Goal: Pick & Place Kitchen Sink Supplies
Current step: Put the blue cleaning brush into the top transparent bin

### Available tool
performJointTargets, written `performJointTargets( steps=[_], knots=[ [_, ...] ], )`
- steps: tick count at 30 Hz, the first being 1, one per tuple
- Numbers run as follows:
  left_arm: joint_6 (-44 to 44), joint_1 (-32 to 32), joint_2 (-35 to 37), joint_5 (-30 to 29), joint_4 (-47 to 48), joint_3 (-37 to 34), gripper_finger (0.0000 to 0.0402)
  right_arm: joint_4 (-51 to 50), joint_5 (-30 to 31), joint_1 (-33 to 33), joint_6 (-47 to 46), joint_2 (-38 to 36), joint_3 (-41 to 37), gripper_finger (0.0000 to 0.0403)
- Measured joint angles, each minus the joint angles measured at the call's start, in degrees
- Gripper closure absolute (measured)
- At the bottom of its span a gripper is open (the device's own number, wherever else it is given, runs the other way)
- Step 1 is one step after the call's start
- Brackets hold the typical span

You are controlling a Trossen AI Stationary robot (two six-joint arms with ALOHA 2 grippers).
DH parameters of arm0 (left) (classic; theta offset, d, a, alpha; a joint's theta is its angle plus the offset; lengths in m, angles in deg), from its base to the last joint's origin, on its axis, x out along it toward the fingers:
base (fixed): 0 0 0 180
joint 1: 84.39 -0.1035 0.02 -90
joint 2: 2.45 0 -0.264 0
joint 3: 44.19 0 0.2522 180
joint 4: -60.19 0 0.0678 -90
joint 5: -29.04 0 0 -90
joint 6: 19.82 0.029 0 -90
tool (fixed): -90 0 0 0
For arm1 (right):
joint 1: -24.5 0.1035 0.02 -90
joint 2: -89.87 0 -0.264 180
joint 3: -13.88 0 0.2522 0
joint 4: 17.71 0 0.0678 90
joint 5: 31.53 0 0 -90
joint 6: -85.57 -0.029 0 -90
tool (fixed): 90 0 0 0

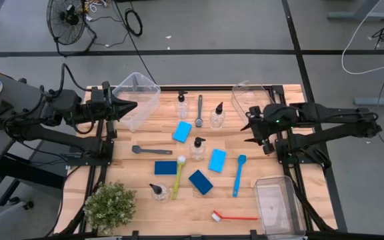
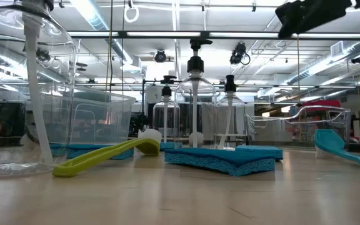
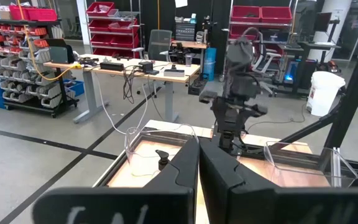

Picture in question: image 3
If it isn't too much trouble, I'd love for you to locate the black wheeled parts bin rack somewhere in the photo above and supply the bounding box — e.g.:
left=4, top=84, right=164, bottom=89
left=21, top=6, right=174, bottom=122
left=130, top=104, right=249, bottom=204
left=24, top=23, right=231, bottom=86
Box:
left=0, top=17, right=80, bottom=119

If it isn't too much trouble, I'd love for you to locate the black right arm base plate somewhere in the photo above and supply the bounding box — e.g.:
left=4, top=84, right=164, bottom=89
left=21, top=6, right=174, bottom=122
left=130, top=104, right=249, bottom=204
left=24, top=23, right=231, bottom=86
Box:
left=211, top=145, right=265, bottom=158

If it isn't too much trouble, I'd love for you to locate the black desk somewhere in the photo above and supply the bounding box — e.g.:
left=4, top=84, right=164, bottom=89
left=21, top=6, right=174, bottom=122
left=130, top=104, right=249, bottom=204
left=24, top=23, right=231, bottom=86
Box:
left=277, top=41, right=342, bottom=96

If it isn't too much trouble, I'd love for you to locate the yellow cable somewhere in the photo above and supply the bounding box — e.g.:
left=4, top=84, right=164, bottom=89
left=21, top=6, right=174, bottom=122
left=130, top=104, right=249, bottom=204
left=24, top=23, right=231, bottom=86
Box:
left=16, top=0, right=83, bottom=82

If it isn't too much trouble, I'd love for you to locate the black cable tray basket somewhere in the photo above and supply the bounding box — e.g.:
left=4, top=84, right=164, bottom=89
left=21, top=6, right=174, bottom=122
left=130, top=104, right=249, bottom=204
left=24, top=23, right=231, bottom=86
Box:
left=187, top=74, right=210, bottom=96

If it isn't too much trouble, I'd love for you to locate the clear plastic organizer bin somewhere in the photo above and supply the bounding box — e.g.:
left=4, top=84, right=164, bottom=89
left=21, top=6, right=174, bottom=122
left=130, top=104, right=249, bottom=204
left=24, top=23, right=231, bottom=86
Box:
left=263, top=141, right=358, bottom=189
left=124, top=123, right=200, bottom=180

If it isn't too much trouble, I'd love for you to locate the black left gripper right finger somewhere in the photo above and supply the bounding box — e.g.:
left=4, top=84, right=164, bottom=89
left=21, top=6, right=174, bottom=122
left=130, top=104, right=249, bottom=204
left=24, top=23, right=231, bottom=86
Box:
left=200, top=139, right=358, bottom=224

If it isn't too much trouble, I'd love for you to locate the black cable bundle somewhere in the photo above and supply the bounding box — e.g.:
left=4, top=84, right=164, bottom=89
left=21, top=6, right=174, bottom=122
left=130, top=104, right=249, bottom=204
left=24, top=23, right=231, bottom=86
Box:
left=122, top=65, right=136, bottom=105

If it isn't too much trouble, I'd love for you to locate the black and grey monitor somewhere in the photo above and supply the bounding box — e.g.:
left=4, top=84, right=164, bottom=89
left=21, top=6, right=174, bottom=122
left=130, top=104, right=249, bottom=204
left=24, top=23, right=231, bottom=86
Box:
left=44, top=39, right=76, bottom=65

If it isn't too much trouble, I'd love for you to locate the black power strip box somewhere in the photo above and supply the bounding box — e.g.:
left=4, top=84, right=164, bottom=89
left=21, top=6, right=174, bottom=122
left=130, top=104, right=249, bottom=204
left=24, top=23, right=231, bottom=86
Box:
left=99, top=61, right=125, bottom=72

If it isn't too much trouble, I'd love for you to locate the clear soap pump bottle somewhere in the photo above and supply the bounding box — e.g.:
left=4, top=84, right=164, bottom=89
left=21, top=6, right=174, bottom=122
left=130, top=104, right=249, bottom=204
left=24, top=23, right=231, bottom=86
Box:
left=152, top=149, right=172, bottom=175

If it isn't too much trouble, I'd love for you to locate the small blue plastic crate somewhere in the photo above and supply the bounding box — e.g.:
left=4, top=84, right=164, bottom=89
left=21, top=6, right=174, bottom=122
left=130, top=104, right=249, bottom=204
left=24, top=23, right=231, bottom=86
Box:
left=63, top=79, right=86, bottom=98

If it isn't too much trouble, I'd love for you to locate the wooden standing desk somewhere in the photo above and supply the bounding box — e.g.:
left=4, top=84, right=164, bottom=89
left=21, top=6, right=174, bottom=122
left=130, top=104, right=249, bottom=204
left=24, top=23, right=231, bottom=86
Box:
left=43, top=54, right=202, bottom=124

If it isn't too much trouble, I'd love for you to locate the red plastic tote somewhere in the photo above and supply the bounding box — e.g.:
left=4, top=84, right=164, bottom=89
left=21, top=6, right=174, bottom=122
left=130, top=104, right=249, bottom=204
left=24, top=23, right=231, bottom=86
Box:
left=25, top=7, right=58, bottom=22
left=9, top=4, right=28, bottom=21

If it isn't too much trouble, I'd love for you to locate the thin black floor cable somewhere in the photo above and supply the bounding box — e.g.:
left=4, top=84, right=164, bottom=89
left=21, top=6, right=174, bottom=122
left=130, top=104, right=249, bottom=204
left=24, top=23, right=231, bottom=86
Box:
left=246, top=101, right=307, bottom=133

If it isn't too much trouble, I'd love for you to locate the computer tower with blue light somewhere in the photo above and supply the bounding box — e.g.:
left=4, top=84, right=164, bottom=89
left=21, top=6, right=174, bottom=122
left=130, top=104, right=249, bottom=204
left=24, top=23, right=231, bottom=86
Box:
left=282, top=58, right=295, bottom=85

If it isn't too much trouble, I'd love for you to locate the white office chair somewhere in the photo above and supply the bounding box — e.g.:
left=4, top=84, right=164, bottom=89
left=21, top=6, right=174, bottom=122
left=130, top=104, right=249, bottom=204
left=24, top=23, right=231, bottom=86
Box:
left=250, top=30, right=281, bottom=97

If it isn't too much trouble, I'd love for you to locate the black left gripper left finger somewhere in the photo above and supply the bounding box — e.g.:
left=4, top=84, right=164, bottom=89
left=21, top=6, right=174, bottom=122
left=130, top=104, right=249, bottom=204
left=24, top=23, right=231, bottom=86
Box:
left=32, top=138, right=200, bottom=224

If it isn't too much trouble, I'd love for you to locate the small wooden desk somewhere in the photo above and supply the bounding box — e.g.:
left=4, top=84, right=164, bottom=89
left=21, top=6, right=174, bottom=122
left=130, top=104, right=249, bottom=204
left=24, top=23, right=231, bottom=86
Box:
left=170, top=39, right=209, bottom=74

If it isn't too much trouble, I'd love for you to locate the white and grey box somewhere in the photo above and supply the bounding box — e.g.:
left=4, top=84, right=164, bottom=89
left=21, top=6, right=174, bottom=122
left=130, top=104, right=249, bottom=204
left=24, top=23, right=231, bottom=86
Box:
left=163, top=64, right=186, bottom=78

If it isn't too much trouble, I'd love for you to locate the black aluminium rig frame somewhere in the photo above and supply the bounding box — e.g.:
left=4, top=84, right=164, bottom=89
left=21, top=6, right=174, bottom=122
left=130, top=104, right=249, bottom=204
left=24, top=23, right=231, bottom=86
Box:
left=93, top=0, right=358, bottom=189

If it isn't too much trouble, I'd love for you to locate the white cable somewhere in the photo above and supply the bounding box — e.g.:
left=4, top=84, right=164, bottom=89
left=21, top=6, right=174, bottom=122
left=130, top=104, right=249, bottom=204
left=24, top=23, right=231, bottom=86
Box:
left=94, top=73, right=150, bottom=135

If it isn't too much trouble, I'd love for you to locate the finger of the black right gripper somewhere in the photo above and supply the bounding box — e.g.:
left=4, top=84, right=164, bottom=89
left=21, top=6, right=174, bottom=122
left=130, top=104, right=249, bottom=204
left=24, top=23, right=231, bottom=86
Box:
left=232, top=101, right=269, bottom=133
left=199, top=90, right=233, bottom=133

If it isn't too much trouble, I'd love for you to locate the black computer monitor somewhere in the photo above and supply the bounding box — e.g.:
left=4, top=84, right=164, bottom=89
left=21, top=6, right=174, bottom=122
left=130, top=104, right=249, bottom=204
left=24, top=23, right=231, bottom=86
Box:
left=313, top=12, right=333, bottom=32

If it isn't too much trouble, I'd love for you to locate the black power adapter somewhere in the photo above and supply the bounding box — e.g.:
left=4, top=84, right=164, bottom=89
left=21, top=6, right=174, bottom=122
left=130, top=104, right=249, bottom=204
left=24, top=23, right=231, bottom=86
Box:
left=137, top=60, right=160, bottom=76

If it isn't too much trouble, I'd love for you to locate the grey mesh office chair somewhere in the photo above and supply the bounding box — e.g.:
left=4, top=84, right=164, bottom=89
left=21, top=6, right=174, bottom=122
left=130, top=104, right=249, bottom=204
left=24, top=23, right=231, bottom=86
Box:
left=131, top=29, right=173, bottom=62

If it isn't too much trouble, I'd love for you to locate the metal shelf with red bins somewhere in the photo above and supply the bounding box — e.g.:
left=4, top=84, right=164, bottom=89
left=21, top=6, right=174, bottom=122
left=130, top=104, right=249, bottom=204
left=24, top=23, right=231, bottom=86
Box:
left=227, top=4, right=293, bottom=43
left=85, top=1, right=142, bottom=59

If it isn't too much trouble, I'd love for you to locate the white plastic bucket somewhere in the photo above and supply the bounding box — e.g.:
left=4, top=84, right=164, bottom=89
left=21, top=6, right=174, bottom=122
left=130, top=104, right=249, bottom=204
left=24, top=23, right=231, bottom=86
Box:
left=305, top=70, right=347, bottom=118

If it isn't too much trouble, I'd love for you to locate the black drawer cabinet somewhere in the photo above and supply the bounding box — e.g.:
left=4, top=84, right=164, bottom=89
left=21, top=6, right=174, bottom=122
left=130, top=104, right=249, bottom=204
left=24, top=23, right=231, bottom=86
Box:
left=175, top=22, right=196, bottom=42

